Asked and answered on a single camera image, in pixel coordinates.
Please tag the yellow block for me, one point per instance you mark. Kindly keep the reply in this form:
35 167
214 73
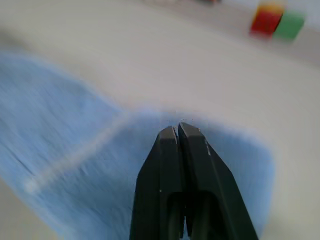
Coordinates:
271 7

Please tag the green block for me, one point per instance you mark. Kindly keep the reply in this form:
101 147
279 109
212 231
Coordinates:
290 26

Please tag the light blue towel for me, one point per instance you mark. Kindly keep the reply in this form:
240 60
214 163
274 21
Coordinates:
75 150

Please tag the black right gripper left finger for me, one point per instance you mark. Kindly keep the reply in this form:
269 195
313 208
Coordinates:
155 175

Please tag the red block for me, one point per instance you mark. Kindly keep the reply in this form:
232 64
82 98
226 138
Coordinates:
265 22

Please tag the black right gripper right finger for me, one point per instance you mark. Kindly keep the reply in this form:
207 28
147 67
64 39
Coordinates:
210 175

